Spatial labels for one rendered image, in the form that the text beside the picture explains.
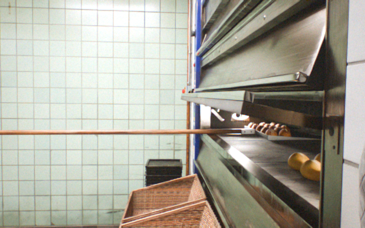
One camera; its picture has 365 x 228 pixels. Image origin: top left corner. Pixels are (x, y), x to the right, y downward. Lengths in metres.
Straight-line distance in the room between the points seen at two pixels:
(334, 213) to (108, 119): 2.87
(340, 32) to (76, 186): 3.14
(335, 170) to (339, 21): 0.25
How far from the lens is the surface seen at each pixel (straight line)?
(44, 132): 2.17
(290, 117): 0.61
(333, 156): 0.60
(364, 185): 0.39
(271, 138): 1.87
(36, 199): 3.64
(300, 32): 0.77
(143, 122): 3.27
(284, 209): 0.82
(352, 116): 0.55
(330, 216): 0.63
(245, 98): 0.58
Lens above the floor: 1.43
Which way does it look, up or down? 3 degrees down
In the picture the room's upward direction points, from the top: 1 degrees clockwise
